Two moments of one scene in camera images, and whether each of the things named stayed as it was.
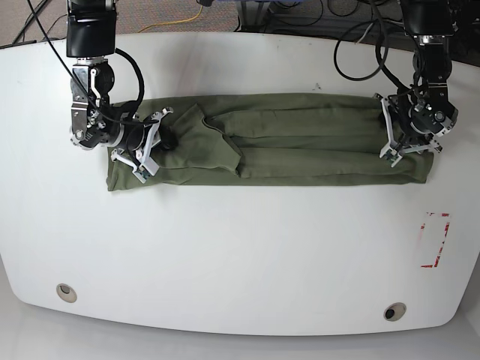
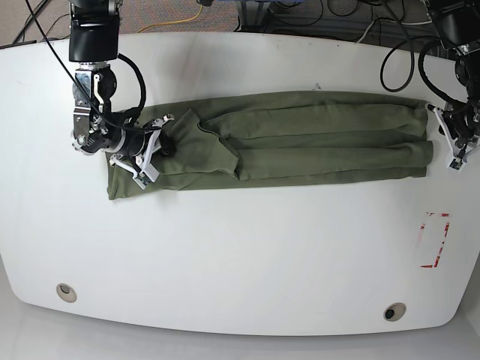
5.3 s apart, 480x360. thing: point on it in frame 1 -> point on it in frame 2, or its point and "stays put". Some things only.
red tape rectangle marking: (441, 248) stays put
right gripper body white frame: (399, 150) -> (455, 159)
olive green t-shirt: (273, 140) stays put
